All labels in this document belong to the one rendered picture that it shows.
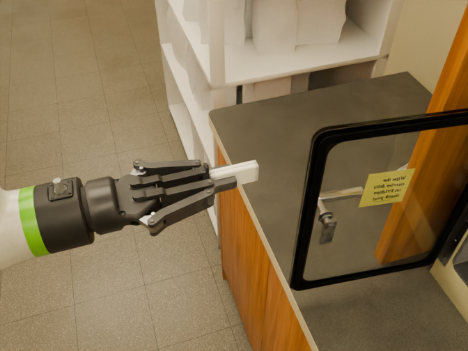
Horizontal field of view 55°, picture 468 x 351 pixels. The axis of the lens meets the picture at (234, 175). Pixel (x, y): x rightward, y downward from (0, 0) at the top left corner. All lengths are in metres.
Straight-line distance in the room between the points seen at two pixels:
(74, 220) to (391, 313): 0.65
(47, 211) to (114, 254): 1.64
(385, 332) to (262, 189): 0.43
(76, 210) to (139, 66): 2.88
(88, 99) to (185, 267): 1.50
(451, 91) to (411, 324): 0.47
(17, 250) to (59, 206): 0.07
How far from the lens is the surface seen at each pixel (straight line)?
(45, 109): 3.18
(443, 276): 1.03
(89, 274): 2.19
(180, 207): 0.59
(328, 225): 0.73
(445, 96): 0.75
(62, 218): 0.59
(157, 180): 0.62
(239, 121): 1.33
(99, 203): 0.59
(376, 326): 0.96
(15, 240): 0.60
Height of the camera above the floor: 1.77
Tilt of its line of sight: 45 degrees down
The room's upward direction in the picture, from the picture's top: straight up
